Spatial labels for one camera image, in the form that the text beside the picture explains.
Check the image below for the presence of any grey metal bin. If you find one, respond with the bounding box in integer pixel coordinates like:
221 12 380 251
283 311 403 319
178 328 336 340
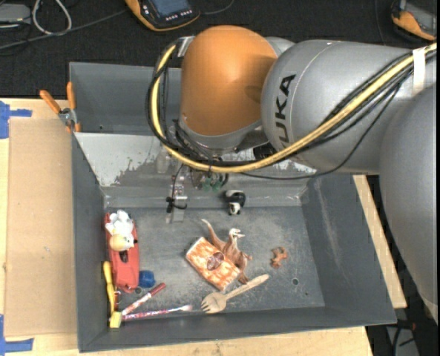
68 61 398 352

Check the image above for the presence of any small brown oval piece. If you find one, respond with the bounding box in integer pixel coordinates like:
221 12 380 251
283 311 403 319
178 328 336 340
206 251 226 271

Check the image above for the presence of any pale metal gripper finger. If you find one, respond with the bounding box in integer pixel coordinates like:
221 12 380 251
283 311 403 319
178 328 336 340
155 143 171 174
165 182 188 225

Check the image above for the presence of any white toy animal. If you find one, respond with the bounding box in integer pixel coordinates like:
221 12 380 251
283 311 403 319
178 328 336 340
105 209 135 237

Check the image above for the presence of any small blue cap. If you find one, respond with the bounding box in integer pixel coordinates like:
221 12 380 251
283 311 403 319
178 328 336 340
138 269 157 289

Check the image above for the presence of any orange patterned flat block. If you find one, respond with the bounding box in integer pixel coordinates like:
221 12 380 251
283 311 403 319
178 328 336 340
184 236 242 293

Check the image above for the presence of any brown cardboard board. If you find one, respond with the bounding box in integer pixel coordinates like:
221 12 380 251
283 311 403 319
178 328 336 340
3 116 78 337

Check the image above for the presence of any yellow plastic tool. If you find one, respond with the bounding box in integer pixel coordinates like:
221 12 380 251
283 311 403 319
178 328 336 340
102 260 124 329

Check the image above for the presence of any cream toy animal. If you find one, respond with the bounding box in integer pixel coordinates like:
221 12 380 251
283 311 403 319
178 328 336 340
108 233 139 252

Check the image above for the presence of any red toy car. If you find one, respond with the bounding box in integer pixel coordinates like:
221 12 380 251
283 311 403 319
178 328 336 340
104 212 141 293

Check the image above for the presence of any wooden fork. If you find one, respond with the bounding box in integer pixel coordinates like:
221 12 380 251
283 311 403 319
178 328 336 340
200 273 271 314

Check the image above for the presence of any black and white toy panda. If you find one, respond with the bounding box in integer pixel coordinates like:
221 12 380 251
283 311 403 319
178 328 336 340
224 189 247 217

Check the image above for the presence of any brown toy dinosaur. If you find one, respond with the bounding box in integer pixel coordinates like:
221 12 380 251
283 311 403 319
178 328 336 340
200 218 254 286

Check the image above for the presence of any long red and white pen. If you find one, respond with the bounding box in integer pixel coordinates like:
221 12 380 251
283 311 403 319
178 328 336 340
122 303 194 323

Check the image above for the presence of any small orange-brown toy figure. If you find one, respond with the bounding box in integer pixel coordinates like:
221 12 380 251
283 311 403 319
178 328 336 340
270 246 289 270

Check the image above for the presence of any short red and white pen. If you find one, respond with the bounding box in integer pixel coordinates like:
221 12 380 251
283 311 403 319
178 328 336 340
121 282 167 316

